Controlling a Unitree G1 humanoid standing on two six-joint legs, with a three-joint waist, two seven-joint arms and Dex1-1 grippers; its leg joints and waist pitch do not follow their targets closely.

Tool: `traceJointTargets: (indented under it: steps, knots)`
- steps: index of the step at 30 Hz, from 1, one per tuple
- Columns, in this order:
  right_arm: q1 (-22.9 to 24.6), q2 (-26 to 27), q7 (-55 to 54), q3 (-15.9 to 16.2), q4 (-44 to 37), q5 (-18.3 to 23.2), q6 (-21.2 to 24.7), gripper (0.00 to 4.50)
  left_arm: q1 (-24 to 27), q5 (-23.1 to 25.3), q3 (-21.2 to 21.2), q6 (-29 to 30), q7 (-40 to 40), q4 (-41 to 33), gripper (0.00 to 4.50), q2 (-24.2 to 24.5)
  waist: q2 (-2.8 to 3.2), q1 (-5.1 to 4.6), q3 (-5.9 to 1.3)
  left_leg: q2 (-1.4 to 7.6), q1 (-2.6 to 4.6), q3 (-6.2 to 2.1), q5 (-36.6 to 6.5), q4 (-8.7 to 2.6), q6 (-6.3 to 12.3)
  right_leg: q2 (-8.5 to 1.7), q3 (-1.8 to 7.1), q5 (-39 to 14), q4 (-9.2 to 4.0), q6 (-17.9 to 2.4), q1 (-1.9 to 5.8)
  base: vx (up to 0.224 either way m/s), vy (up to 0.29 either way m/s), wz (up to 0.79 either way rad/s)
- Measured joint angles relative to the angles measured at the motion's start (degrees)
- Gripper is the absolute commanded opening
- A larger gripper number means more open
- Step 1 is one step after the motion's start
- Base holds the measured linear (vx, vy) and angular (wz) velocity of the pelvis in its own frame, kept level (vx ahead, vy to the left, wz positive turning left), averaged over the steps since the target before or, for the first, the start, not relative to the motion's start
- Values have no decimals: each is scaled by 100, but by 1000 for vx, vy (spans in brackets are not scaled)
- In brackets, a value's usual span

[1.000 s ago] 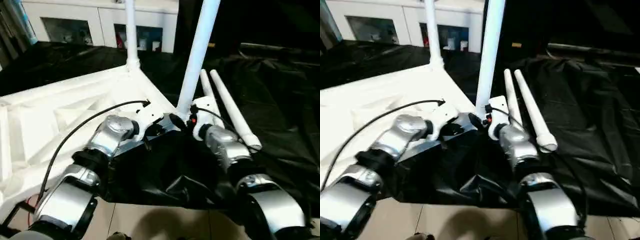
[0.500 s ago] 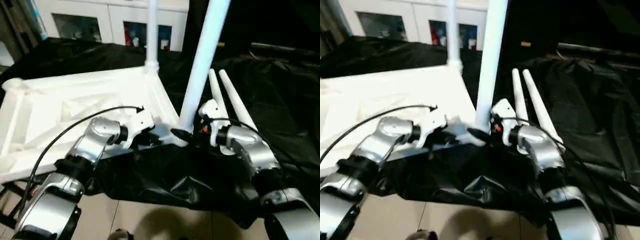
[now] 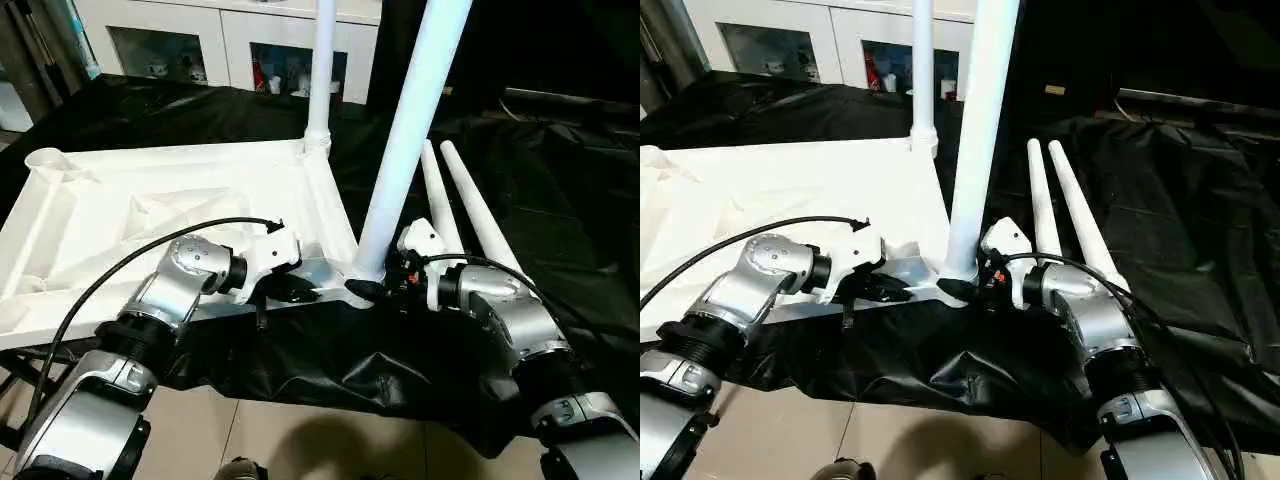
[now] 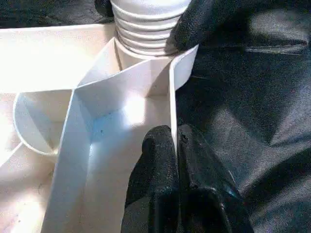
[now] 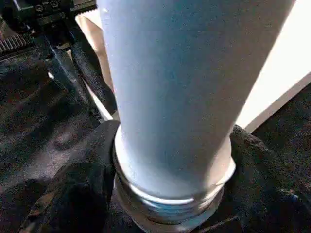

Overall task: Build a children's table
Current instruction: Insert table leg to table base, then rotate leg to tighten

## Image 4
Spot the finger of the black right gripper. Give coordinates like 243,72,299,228
95,0,116,22
173,0,217,51

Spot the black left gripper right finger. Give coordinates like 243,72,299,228
177,124,254,233

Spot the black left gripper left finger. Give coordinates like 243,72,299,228
121,125,181,233

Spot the white plastic table leg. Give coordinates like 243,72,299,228
109,0,192,58

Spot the white plastic table top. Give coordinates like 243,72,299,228
0,22,200,233

